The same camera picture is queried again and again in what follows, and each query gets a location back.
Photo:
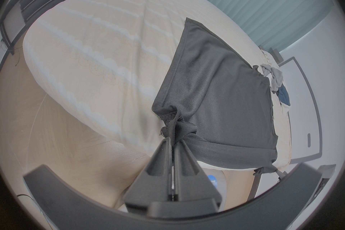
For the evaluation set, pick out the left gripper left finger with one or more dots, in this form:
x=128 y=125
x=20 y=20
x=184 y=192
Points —
x=140 y=191

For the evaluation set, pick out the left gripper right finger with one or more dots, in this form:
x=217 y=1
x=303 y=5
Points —
x=204 y=189

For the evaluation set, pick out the black T-shirt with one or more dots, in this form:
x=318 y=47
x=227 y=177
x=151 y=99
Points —
x=215 y=88

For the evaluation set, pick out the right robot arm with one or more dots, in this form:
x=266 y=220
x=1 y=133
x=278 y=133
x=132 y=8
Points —
x=255 y=188

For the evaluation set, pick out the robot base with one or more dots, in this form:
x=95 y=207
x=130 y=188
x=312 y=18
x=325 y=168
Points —
x=215 y=180

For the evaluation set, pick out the pile of clothes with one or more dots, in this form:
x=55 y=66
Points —
x=275 y=78

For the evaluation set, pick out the white printed pillow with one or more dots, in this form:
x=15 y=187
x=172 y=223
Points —
x=266 y=57

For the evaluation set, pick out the bed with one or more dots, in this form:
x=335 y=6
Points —
x=94 y=48

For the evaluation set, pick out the blue-green curtain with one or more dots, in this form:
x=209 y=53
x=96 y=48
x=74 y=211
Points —
x=269 y=2

